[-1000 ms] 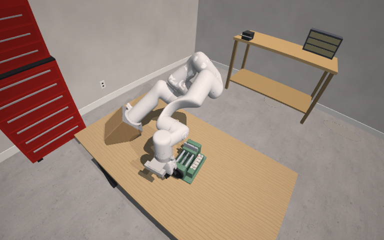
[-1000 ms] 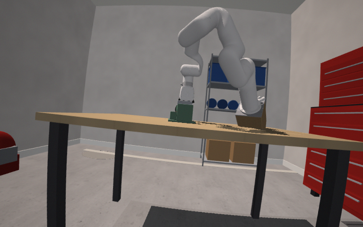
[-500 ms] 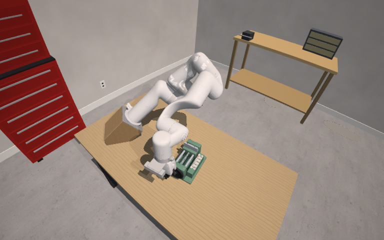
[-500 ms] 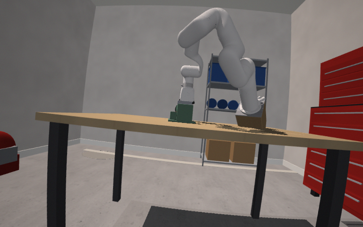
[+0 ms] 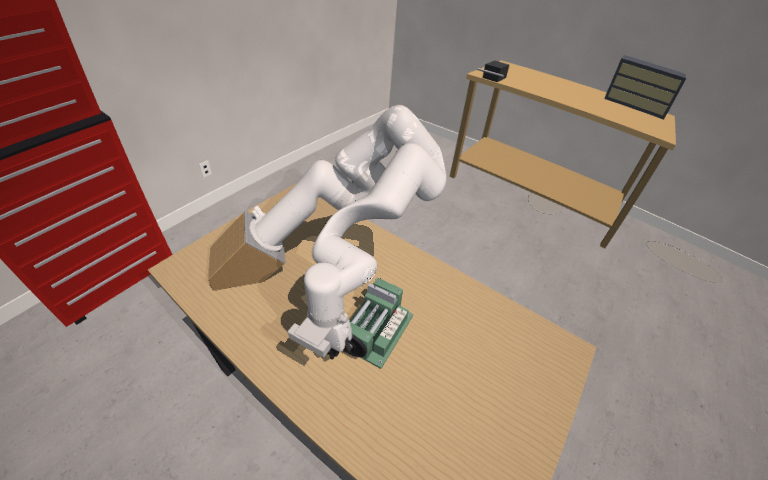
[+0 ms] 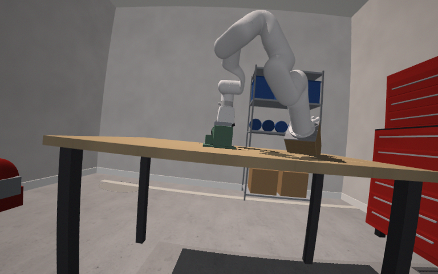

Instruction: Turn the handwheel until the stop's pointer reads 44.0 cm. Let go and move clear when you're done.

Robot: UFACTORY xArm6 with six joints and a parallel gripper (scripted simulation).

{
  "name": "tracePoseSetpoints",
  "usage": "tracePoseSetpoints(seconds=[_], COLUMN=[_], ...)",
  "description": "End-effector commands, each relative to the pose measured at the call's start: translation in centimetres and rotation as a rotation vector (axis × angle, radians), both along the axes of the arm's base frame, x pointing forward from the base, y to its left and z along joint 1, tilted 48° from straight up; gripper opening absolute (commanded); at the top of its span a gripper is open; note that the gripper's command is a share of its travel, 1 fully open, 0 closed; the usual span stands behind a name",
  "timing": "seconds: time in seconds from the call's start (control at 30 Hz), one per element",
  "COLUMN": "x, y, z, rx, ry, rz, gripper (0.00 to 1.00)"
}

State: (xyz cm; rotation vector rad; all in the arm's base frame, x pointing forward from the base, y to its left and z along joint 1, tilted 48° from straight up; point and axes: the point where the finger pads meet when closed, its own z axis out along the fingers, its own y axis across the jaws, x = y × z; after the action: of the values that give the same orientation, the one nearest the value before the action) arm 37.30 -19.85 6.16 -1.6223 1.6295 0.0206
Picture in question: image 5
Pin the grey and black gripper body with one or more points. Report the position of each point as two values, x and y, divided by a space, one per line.
338 334

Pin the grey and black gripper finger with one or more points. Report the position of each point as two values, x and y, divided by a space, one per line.
333 353

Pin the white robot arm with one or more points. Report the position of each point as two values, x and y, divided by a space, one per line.
341 266

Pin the green slide mechanism with black handwheel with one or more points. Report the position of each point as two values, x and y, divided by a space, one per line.
388 328

